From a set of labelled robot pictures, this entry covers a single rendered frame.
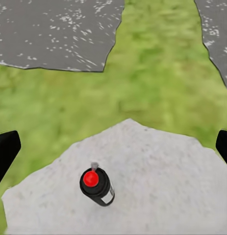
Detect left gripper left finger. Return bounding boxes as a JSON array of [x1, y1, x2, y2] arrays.
[[0, 130, 21, 182]]

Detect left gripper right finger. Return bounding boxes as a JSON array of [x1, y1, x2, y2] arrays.
[[216, 130, 227, 163]]

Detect insectifuge atomizer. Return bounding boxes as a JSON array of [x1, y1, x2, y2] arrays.
[[79, 162, 115, 206]]

